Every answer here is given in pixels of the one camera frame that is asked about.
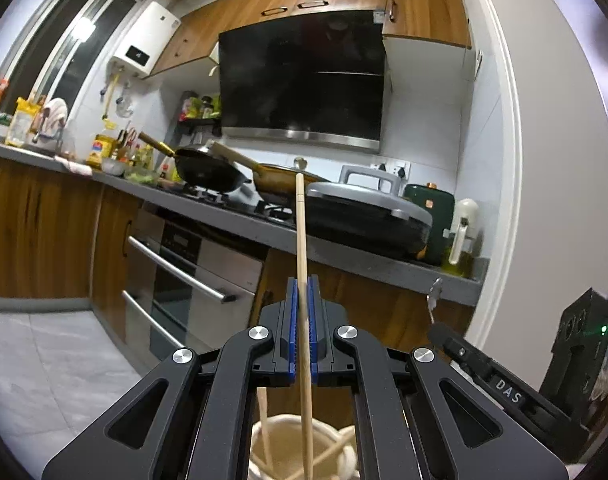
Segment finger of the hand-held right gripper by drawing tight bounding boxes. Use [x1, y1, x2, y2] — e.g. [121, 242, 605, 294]
[428, 324, 495, 386]

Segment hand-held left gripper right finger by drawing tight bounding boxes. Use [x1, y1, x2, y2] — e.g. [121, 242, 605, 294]
[308, 276, 569, 480]

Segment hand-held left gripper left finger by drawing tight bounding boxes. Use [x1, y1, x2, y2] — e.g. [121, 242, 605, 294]
[41, 276, 301, 480]

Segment silver spoon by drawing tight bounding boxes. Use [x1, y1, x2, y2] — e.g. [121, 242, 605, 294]
[426, 277, 445, 326]

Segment wooden chopstick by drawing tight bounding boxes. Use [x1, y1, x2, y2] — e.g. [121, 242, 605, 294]
[256, 387, 275, 467]
[295, 172, 315, 479]
[314, 429, 355, 467]

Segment tall white ceramic jar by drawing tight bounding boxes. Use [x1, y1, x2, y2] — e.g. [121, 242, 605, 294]
[248, 412, 359, 480]

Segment stainless built-in oven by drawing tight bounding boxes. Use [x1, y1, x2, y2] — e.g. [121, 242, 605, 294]
[121, 207, 265, 362]

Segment white oil dispenser bottle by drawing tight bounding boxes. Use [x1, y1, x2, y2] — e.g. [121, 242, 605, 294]
[443, 198, 481, 277]

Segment grey electric griddle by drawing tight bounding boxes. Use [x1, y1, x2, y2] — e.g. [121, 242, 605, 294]
[304, 164, 433, 262]

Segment gas stove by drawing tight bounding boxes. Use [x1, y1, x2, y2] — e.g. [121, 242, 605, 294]
[183, 185, 305, 222]

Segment green air fryer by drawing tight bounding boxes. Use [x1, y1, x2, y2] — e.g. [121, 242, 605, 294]
[403, 183, 457, 267]

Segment grey kitchen countertop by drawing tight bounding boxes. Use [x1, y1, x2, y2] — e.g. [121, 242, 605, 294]
[0, 140, 490, 307]

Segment orange frying pan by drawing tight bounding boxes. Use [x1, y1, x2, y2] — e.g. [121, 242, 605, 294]
[211, 141, 331, 207]

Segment black wok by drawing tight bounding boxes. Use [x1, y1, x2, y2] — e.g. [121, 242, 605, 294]
[136, 131, 255, 194]

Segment group of seasoning bottles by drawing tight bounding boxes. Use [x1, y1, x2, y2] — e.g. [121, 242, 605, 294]
[111, 129, 177, 182]

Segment black range hood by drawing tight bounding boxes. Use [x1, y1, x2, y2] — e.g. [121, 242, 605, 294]
[218, 9, 391, 155]

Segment yellow oil bottle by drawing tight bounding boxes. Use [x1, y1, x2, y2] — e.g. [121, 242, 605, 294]
[86, 134, 116, 169]

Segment pink dish cloth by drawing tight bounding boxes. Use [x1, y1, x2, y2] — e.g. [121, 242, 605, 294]
[54, 155, 94, 176]

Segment wooden lower cabinets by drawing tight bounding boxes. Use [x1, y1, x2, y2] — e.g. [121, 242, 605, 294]
[0, 155, 477, 413]

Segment kitchen faucet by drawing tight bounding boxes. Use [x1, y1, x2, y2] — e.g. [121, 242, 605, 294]
[34, 110, 68, 155]

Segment white cloth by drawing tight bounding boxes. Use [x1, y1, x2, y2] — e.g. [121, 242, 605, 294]
[44, 99, 69, 127]

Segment white water heater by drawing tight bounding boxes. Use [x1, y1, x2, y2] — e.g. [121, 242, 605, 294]
[106, 1, 181, 80]

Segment yellow food bag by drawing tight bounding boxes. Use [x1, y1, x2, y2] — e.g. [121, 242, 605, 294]
[6, 97, 43, 147]

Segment kitchen window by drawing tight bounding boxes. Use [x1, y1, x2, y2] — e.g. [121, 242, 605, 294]
[0, 0, 148, 126]

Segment white wall socket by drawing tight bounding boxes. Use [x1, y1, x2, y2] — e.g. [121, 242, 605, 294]
[371, 160, 413, 179]

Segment wall spice rack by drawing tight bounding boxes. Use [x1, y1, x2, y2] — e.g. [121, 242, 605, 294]
[176, 91, 223, 136]

